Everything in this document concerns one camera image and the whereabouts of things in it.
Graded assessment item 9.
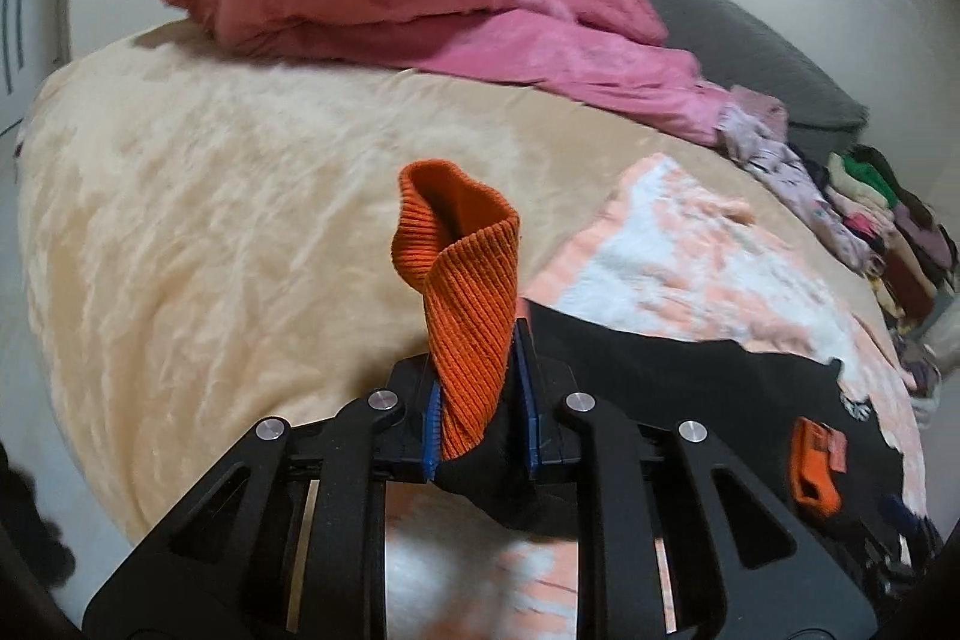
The grey pillow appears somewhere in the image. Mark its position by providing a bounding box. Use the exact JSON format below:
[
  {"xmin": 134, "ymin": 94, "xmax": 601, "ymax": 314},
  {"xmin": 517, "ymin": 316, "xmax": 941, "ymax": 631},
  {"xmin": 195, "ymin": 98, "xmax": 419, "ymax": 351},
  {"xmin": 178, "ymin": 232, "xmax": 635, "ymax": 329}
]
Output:
[{"xmin": 523, "ymin": 0, "xmax": 869, "ymax": 154}]

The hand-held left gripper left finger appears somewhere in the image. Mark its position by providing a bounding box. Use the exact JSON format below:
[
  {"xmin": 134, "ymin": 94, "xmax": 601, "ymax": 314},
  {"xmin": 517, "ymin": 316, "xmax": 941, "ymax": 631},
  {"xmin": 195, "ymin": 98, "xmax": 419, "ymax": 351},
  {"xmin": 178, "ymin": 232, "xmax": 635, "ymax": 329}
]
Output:
[{"xmin": 82, "ymin": 351, "xmax": 445, "ymax": 640}]

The black garment with orange cuffs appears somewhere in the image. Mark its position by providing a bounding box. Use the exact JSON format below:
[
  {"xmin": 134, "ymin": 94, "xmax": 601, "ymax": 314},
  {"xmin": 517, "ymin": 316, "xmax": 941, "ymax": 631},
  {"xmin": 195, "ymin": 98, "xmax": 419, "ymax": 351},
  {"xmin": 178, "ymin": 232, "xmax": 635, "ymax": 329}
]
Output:
[{"xmin": 390, "ymin": 158, "xmax": 946, "ymax": 581}]

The cream fleece blanket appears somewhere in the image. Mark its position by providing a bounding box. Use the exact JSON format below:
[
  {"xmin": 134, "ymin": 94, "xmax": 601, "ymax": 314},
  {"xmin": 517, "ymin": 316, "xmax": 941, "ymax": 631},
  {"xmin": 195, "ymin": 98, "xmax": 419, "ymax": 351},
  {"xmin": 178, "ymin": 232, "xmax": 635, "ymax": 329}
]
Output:
[{"xmin": 15, "ymin": 21, "xmax": 912, "ymax": 547}]

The dark cloth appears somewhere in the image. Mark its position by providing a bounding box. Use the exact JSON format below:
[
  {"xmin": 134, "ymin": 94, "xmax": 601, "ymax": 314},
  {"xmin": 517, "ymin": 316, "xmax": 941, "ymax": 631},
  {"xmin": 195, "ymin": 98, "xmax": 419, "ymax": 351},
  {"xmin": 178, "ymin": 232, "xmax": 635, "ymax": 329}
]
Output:
[{"xmin": 0, "ymin": 441, "xmax": 77, "ymax": 592}]

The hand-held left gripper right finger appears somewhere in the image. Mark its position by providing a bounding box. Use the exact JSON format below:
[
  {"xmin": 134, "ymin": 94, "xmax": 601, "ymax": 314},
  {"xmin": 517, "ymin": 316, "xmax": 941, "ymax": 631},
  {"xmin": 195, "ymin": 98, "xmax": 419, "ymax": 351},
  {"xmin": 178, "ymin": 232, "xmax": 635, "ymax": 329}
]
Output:
[{"xmin": 514, "ymin": 317, "xmax": 878, "ymax": 640}]

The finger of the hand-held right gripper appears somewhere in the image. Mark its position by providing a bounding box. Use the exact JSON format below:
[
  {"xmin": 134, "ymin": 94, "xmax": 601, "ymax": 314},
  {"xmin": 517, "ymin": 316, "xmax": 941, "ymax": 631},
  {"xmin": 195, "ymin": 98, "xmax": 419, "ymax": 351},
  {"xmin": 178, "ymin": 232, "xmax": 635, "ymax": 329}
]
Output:
[{"xmin": 874, "ymin": 494, "xmax": 946, "ymax": 600}]

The stack of folded clothes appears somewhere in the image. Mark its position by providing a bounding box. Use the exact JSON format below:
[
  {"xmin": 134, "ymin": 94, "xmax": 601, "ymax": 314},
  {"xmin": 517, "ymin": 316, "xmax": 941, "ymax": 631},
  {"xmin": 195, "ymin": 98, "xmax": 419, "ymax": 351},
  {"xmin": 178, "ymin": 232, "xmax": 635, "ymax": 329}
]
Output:
[{"xmin": 806, "ymin": 145, "xmax": 960, "ymax": 326}]

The lilac floral garment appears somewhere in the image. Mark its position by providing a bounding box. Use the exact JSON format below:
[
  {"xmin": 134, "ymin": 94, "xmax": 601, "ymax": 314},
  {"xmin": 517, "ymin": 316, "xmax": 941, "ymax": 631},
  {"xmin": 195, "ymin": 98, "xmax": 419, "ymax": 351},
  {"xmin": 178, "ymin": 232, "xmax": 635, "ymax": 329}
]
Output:
[{"xmin": 716, "ymin": 111, "xmax": 875, "ymax": 274}]

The dusty pink garment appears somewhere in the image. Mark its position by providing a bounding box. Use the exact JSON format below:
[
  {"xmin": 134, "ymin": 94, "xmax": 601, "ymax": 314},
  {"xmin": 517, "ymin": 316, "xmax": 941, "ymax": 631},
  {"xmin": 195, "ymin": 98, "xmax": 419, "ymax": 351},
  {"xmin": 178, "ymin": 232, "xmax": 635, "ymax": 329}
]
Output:
[{"xmin": 729, "ymin": 83, "xmax": 790, "ymax": 140}]

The peach white plaid blanket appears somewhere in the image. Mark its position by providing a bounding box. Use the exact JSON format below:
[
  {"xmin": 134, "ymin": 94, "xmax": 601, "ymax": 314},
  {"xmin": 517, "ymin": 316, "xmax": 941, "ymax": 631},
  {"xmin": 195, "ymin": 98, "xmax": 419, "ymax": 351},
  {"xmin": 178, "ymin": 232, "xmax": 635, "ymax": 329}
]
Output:
[{"xmin": 386, "ymin": 154, "xmax": 931, "ymax": 640}]

